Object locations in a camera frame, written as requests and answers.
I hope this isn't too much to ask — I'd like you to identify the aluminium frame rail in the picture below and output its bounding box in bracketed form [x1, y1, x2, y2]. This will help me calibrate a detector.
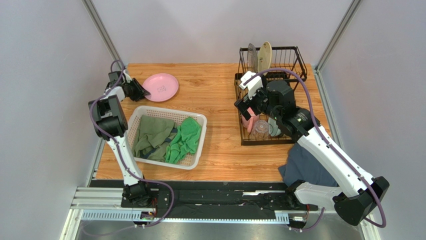
[59, 186, 382, 240]

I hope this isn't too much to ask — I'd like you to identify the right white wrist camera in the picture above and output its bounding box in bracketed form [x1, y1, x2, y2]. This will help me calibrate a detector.
[238, 71, 263, 100]

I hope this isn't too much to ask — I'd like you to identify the olive green cloth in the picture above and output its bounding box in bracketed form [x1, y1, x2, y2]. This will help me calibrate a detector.
[132, 115, 178, 163]

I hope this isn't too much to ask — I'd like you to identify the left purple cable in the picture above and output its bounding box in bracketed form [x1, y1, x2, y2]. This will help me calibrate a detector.
[89, 59, 176, 229]

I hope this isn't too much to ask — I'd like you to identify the pink plate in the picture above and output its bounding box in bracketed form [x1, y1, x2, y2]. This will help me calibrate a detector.
[142, 73, 179, 102]

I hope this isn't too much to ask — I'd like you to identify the clear glass cup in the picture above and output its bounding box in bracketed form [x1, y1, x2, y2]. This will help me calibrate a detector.
[250, 120, 270, 141]

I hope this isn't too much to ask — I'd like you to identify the light green bowl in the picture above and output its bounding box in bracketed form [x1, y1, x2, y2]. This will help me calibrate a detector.
[267, 117, 284, 138]

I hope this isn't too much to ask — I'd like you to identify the white plastic basket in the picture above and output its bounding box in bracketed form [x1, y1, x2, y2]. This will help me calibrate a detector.
[126, 105, 207, 170]

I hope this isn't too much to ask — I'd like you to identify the black wire dish rack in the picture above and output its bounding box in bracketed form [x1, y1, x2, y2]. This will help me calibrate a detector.
[234, 46, 308, 146]

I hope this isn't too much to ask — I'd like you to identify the clear glass plate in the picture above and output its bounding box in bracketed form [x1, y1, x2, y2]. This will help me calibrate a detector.
[247, 43, 258, 73]

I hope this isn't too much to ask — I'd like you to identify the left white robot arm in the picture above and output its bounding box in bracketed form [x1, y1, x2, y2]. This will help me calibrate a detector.
[88, 70, 154, 208]

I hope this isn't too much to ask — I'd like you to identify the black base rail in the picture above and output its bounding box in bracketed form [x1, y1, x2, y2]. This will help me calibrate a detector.
[89, 180, 319, 220]

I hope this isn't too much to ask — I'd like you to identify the pink mug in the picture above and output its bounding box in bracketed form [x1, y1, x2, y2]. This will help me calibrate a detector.
[241, 107, 260, 134]

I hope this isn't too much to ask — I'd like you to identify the cream patterned plate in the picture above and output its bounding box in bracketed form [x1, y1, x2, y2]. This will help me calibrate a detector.
[257, 41, 273, 72]

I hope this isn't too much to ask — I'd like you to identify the bright green cloth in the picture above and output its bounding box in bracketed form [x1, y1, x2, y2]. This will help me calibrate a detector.
[165, 117, 201, 164]

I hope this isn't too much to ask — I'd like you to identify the dark blue cloth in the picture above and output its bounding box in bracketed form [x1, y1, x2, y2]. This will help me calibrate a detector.
[278, 143, 338, 187]

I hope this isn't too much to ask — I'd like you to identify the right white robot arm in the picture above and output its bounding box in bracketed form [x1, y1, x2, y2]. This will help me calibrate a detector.
[234, 78, 390, 226]

